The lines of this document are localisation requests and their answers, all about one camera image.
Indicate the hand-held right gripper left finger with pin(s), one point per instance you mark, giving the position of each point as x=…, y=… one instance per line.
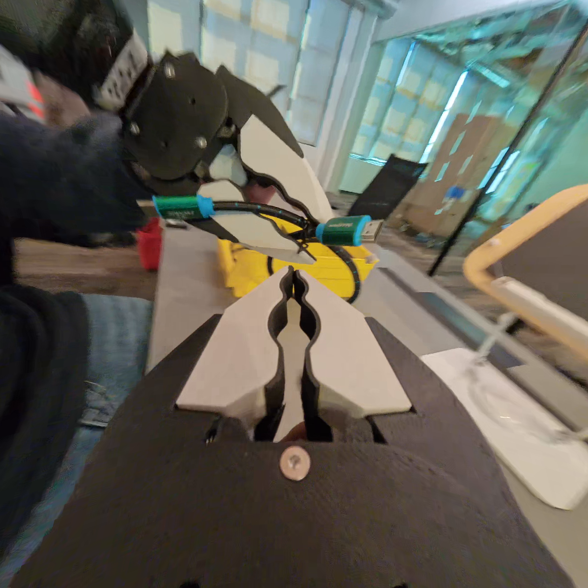
x=234, y=358

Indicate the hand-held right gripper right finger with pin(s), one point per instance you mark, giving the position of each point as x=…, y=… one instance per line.
x=353, y=363

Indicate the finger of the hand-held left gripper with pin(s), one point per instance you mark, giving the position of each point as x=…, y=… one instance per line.
x=257, y=232
x=285, y=160

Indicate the yellow plastic bin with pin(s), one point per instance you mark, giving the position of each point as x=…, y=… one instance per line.
x=248, y=275

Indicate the large red bin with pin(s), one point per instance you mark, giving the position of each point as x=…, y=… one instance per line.
x=149, y=248

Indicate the black high-back office chair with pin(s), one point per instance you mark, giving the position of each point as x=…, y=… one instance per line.
x=390, y=188

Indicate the person's blue jeans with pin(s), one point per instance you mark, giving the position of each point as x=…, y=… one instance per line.
x=119, y=349

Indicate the stack of cardboard boxes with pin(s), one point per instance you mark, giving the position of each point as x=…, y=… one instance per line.
x=459, y=160

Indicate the black partition post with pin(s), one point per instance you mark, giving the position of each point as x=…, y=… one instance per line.
x=507, y=151

